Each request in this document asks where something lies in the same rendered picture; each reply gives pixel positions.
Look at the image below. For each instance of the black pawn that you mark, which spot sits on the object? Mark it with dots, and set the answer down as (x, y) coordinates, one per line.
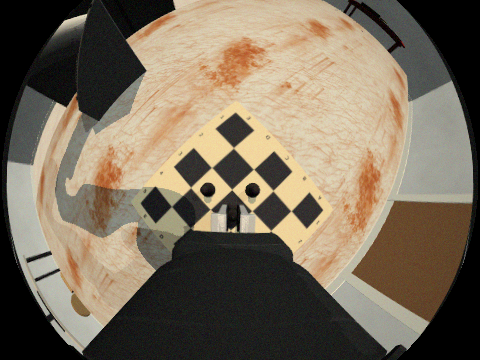
(206, 188)
(252, 190)

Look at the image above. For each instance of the black bishop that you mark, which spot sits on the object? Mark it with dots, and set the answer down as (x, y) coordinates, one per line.
(232, 213)

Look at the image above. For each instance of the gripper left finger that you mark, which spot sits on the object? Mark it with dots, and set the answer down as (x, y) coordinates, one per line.
(220, 220)

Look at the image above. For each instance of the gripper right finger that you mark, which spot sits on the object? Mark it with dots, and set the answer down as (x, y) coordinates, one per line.
(245, 221)

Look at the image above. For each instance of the chessboard with black pieces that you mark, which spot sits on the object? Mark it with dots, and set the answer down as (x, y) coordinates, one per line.
(231, 151)

